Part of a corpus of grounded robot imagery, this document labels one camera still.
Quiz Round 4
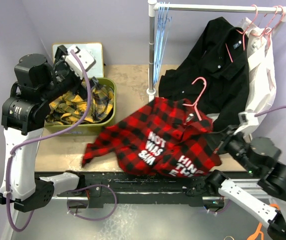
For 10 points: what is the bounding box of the green plastic laundry basket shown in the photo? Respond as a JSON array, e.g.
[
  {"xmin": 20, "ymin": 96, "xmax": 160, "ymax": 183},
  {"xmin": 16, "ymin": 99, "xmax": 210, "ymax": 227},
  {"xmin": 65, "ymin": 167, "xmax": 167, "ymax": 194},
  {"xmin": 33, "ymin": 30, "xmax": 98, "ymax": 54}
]
[{"xmin": 45, "ymin": 77, "xmax": 116, "ymax": 136}]

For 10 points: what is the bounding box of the small whiteboard yellow frame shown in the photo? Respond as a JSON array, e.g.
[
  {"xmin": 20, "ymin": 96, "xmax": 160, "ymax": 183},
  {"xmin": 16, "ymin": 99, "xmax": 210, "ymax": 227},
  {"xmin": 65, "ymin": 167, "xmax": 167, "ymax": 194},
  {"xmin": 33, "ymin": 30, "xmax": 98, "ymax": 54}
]
[{"xmin": 51, "ymin": 42, "xmax": 104, "ymax": 79}]

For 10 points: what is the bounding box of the black button shirt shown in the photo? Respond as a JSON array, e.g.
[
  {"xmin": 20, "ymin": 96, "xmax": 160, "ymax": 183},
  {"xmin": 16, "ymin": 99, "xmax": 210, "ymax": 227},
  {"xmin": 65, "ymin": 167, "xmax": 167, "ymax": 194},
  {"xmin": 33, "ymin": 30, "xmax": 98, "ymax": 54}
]
[{"xmin": 158, "ymin": 17, "xmax": 250, "ymax": 133}]

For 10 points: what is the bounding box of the orange plastic hanger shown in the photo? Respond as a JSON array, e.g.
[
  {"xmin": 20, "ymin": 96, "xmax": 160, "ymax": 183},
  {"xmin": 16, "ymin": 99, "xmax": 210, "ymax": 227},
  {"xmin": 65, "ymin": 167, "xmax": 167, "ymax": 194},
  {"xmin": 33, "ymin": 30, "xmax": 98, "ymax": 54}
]
[{"xmin": 247, "ymin": 203, "xmax": 281, "ymax": 240}]

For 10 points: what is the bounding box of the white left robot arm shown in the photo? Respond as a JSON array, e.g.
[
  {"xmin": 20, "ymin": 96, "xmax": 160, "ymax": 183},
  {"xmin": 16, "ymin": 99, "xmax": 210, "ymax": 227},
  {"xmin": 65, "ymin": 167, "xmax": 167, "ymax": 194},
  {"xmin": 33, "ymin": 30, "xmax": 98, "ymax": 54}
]
[{"xmin": 0, "ymin": 45, "xmax": 95, "ymax": 213}]

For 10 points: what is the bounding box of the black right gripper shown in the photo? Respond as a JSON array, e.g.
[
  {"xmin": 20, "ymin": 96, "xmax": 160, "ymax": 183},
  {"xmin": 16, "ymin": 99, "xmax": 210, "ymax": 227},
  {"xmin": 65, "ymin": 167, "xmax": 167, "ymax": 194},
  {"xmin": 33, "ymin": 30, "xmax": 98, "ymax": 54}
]
[{"xmin": 201, "ymin": 123, "xmax": 259, "ymax": 174}]

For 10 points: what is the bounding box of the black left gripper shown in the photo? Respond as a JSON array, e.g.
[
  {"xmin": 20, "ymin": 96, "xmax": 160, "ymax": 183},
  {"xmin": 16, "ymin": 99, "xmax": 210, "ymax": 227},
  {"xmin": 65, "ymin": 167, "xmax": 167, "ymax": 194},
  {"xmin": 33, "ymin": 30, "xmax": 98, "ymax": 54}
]
[{"xmin": 39, "ymin": 45, "xmax": 98, "ymax": 104}]

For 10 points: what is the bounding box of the red black plaid shirt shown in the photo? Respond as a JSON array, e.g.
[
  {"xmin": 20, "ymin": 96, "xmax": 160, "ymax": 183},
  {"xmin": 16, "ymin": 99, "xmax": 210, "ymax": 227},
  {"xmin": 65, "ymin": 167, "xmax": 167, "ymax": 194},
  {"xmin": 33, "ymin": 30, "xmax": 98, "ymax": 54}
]
[{"xmin": 81, "ymin": 97, "xmax": 222, "ymax": 178}]

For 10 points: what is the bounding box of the white shirt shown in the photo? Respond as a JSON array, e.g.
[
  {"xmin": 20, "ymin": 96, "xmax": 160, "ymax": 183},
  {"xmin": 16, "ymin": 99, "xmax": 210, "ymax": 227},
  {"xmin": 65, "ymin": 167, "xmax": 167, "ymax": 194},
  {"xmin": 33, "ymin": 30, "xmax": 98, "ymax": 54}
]
[{"xmin": 207, "ymin": 16, "xmax": 277, "ymax": 141}]

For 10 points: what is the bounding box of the pink hanger holding black shirt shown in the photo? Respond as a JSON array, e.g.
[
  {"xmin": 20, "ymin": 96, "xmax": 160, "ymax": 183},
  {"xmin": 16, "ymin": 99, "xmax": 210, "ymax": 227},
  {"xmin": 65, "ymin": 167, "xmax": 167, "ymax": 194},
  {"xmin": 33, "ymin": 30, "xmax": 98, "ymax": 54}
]
[{"xmin": 225, "ymin": 4, "xmax": 258, "ymax": 63}]

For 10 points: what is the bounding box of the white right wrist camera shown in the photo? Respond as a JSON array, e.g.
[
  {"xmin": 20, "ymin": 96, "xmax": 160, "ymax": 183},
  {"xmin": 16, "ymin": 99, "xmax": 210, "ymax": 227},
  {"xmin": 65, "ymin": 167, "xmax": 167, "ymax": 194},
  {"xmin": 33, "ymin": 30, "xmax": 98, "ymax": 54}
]
[{"xmin": 233, "ymin": 111, "xmax": 259, "ymax": 136}]

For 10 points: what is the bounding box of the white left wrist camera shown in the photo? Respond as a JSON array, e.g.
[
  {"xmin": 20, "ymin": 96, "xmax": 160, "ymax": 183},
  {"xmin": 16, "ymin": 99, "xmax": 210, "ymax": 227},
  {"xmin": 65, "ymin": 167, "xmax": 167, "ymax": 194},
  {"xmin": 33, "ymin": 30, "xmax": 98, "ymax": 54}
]
[{"xmin": 64, "ymin": 44, "xmax": 96, "ymax": 79}]

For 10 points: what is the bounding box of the pink wire hanger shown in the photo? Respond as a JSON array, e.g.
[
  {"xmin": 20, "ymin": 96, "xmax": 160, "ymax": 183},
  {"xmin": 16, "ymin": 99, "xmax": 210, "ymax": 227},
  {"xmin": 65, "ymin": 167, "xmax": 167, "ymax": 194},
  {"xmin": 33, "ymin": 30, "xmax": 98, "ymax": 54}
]
[{"xmin": 183, "ymin": 76, "xmax": 207, "ymax": 121}]

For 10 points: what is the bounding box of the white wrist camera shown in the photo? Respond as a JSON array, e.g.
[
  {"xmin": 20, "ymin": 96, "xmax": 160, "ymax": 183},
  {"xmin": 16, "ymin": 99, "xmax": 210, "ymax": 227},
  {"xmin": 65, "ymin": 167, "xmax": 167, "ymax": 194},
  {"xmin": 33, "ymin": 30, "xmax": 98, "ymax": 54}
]
[
  {"xmin": 64, "ymin": 44, "xmax": 96, "ymax": 79},
  {"xmin": 233, "ymin": 111, "xmax": 259, "ymax": 136}
]

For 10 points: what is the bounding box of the yellow plaid shirt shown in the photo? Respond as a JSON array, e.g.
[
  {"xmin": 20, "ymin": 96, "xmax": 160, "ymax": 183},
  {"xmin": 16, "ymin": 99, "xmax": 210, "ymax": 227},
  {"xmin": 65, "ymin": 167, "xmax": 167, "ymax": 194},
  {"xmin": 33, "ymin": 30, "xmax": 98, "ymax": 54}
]
[{"xmin": 45, "ymin": 77, "xmax": 115, "ymax": 126}]

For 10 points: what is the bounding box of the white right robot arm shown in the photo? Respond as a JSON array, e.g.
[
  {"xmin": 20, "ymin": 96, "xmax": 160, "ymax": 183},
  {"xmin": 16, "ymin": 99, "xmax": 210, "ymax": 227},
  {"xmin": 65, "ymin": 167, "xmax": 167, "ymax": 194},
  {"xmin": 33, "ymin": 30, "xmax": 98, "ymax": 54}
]
[{"xmin": 205, "ymin": 126, "xmax": 286, "ymax": 240}]

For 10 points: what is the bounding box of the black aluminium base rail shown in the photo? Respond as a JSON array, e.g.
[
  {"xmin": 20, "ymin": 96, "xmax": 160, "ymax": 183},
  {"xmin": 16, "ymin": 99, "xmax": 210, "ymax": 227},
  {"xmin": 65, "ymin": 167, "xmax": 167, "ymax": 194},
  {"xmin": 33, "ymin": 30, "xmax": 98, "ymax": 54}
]
[{"xmin": 32, "ymin": 170, "xmax": 274, "ymax": 209}]

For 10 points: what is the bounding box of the pink hanger holding white shirt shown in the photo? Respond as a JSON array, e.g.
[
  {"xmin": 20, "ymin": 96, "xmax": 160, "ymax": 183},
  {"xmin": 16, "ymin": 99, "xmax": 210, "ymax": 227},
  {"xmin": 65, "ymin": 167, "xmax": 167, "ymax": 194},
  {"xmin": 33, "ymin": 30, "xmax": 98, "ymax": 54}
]
[{"xmin": 257, "ymin": 5, "xmax": 286, "ymax": 48}]

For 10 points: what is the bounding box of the blue wire hanger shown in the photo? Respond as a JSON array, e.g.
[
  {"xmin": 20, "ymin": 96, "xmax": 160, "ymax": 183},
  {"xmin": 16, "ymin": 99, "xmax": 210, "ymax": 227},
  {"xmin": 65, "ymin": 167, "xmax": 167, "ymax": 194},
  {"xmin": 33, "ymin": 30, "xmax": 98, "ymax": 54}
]
[
  {"xmin": 153, "ymin": 7, "xmax": 164, "ymax": 86},
  {"xmin": 158, "ymin": 2, "xmax": 172, "ymax": 75}
]

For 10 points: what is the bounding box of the metal clothes rack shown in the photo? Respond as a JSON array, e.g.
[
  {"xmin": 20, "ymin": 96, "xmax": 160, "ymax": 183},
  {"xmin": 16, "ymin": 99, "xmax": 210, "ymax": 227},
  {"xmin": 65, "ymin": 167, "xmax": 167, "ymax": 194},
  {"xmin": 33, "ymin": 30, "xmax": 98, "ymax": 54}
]
[{"xmin": 146, "ymin": 0, "xmax": 286, "ymax": 101}]

